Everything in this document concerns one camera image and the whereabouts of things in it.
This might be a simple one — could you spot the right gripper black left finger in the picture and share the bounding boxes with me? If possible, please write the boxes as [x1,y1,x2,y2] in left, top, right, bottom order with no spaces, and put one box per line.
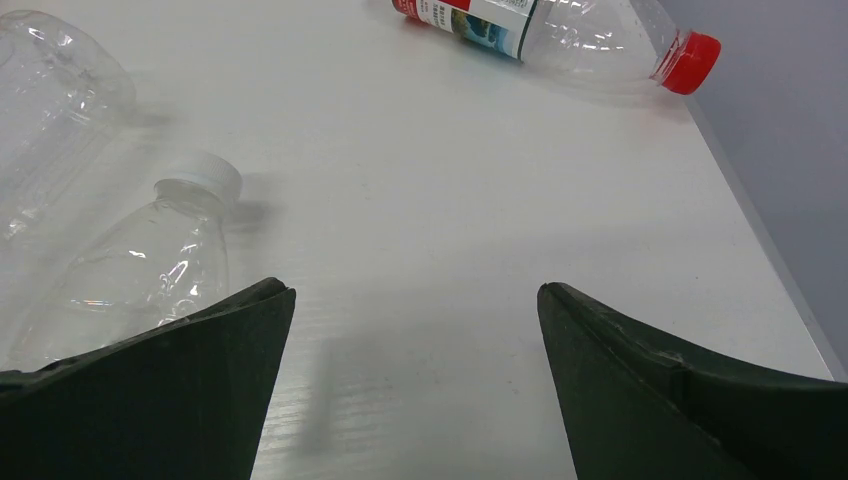
[1,278,296,479]

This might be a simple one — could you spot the red-cap red-label clear bottle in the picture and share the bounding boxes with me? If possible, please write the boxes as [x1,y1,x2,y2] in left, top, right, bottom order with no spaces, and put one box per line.
[391,0,722,95]

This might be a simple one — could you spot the clear bottle white cap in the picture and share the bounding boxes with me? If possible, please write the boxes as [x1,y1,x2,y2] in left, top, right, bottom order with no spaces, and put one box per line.
[3,152,243,372]

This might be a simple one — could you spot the large clear unlabelled bottle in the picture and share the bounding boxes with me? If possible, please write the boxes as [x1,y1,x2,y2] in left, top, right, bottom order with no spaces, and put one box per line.
[1,10,136,243]

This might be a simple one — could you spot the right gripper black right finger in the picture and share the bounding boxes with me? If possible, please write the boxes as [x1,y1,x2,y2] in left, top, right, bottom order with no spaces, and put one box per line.
[537,283,847,479]

